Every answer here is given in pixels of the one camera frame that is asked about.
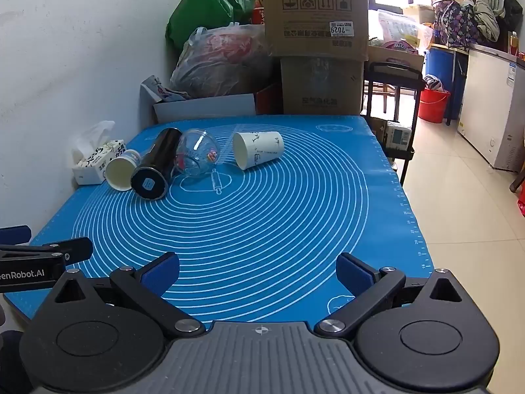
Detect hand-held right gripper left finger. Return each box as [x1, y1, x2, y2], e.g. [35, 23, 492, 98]
[52, 252, 206, 339]

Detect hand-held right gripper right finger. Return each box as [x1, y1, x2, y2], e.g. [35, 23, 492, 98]
[314, 252, 473, 339]

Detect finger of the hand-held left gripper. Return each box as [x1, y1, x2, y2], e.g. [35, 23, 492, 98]
[0, 225, 32, 248]
[0, 237, 94, 264]

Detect white paper cup blue band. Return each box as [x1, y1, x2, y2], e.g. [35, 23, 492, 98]
[104, 149, 142, 192]

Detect black tumbler cup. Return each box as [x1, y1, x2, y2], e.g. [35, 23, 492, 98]
[130, 127, 183, 200]

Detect white printed paper cup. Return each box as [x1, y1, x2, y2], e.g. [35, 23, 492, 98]
[232, 130, 285, 171]

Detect white tissue box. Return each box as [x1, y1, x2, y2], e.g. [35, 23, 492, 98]
[71, 120, 126, 186]

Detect blue silicone baking mat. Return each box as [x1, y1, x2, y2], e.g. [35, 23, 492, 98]
[7, 114, 434, 324]

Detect small white appliance box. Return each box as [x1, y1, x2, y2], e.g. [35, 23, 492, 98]
[385, 120, 413, 151]

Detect flat white cardboard box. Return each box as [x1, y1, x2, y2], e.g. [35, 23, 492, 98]
[153, 93, 257, 124]

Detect crumpled printed paper bag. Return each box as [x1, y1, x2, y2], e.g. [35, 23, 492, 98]
[140, 75, 186, 104]

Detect red bucket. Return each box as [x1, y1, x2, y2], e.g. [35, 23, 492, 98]
[417, 88, 451, 124]

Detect taped cardboard box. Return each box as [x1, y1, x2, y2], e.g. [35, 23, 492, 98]
[280, 55, 367, 116]

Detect black utility cart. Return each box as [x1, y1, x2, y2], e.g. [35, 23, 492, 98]
[361, 62, 427, 186]

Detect red cardboard box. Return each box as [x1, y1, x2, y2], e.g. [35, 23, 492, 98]
[253, 83, 284, 116]

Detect white chest freezer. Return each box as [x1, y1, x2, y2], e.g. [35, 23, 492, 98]
[456, 44, 525, 172]

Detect open cardboard box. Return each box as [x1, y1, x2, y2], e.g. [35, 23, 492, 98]
[366, 44, 426, 74]

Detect clear plastic bag red contents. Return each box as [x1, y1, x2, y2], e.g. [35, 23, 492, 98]
[170, 24, 284, 100]

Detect blue barrel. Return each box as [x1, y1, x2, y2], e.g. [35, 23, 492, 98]
[425, 45, 457, 92]

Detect white printed plastic bag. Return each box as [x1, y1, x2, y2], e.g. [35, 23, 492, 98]
[369, 8, 434, 52]

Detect large cardboard box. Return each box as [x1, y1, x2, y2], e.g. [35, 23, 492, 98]
[261, 0, 370, 59]

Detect green plastic bag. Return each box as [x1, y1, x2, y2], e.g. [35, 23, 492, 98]
[166, 0, 268, 55]

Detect purple patterned bag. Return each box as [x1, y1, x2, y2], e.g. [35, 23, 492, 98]
[432, 0, 481, 49]

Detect grey hanging clothing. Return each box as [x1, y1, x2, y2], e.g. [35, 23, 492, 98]
[472, 0, 508, 42]

